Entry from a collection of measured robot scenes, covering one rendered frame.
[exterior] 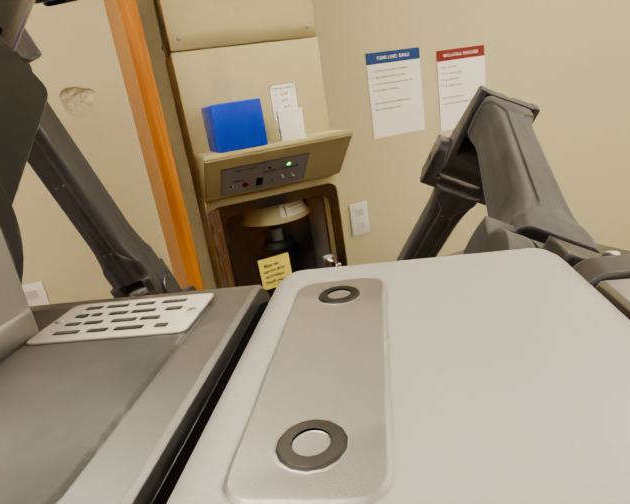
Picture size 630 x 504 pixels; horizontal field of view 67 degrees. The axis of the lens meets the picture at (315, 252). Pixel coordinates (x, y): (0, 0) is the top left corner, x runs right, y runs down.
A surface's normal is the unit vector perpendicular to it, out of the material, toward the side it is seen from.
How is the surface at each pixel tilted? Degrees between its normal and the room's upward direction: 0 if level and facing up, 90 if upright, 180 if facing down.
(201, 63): 90
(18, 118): 90
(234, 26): 90
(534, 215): 31
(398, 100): 90
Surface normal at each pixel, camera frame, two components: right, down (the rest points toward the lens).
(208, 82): 0.39, 0.22
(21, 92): 0.98, -0.10
